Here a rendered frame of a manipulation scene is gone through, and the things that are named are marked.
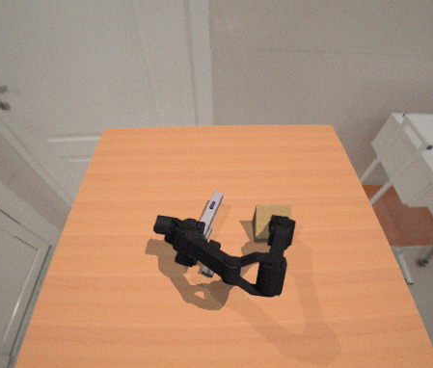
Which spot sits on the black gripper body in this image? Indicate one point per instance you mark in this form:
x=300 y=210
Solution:
x=213 y=243

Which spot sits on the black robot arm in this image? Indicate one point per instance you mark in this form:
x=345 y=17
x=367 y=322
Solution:
x=190 y=247

